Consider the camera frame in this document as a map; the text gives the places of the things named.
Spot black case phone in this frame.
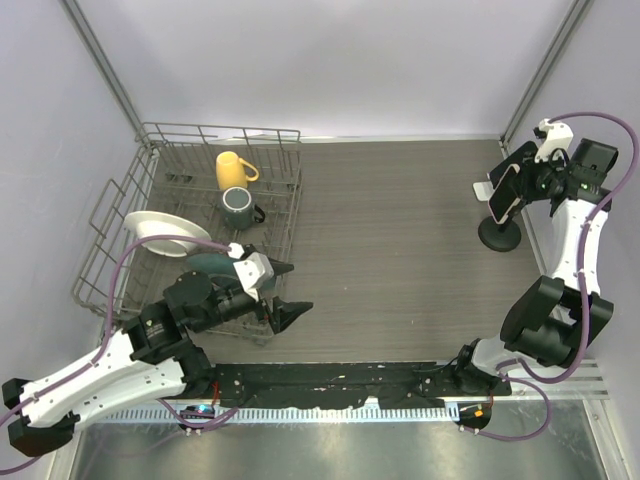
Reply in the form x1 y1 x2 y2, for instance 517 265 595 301
488 141 538 188

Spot pink case phone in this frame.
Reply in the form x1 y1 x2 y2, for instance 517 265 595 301
488 164 521 225

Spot black clamp phone stand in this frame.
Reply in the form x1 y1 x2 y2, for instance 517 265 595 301
477 212 522 253

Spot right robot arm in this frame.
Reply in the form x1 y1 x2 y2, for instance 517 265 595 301
451 139 618 395

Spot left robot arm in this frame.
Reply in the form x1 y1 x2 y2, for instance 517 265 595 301
2 254 313 458

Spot white phone stand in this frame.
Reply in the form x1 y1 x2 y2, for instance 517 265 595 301
472 173 495 202

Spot dark teal cup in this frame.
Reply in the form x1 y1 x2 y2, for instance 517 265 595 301
221 187 266 231

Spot yellow mug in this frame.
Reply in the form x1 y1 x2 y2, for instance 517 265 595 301
215 151 260 190

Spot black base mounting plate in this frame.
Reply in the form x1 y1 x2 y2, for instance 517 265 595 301
214 362 511 410

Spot white plate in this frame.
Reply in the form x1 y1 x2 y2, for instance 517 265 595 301
124 210 211 258

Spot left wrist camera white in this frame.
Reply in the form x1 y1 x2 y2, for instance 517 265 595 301
233 252 276 301

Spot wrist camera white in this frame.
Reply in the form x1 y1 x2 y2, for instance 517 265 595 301
233 252 276 301
534 118 574 163

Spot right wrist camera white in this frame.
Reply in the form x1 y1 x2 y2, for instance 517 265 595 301
534 118 574 163

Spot grey wire dish rack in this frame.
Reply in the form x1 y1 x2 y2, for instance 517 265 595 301
71 122 303 322

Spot white slotted cable duct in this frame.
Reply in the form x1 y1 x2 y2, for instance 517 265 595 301
98 399 459 425

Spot aluminium rail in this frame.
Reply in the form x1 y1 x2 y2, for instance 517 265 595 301
504 359 609 401

